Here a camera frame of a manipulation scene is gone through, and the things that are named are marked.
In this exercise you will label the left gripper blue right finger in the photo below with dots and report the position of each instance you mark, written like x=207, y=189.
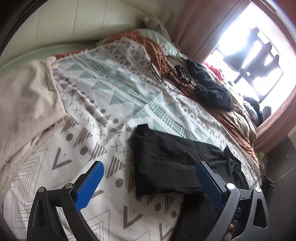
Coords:
x=245, y=209

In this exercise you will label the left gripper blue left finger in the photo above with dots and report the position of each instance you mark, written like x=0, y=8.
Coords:
x=44, y=221

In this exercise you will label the black large shirt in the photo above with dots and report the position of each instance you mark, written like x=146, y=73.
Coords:
x=165, y=163

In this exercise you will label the dark clothes pile on sill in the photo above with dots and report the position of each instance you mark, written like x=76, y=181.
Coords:
x=253, y=109

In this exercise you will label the hanging dark clothes outside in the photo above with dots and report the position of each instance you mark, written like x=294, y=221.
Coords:
x=257, y=67

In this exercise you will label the beige folded cloth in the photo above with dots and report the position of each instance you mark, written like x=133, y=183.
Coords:
x=31, y=112

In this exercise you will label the dark navy knitted sweater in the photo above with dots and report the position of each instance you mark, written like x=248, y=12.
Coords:
x=209, y=92

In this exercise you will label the patterned white geometric bedspread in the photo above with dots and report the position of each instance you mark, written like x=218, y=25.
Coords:
x=114, y=212

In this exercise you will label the red garment by window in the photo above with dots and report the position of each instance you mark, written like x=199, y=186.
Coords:
x=215, y=70

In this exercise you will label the orange brown duvet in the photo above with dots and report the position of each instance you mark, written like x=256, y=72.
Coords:
x=231, y=125

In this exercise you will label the light green pillow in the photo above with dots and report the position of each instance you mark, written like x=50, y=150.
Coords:
x=168, y=48

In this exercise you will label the pink curtain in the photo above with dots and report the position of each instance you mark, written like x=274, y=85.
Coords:
x=202, y=23

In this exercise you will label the cream padded headboard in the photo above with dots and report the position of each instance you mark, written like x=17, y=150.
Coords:
x=57, y=22

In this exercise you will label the beige plush toy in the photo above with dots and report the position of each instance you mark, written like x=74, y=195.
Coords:
x=153, y=23

